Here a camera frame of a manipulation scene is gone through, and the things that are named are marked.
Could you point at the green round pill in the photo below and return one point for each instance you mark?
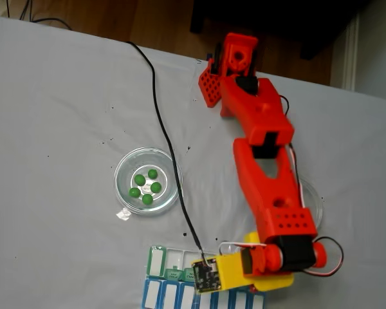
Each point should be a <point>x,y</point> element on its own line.
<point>139,179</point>
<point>134,192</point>
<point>152,174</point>
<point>155,187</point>
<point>147,199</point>

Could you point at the clear glass dish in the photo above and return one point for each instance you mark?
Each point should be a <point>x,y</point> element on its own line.
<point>312,199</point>
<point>138,161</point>

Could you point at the black camera circuit board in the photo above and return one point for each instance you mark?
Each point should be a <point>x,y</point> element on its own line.
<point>206,274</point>

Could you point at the dark wooden furniture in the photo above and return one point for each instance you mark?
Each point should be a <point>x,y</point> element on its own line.
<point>308,19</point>

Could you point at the white door trim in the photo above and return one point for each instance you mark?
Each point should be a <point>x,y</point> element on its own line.
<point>350,58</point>

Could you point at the weekly pill organizer box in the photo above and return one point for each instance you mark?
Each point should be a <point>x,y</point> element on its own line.
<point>154,260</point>

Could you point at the clear tape scrap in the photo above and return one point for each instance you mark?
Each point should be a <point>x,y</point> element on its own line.
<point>123,214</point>

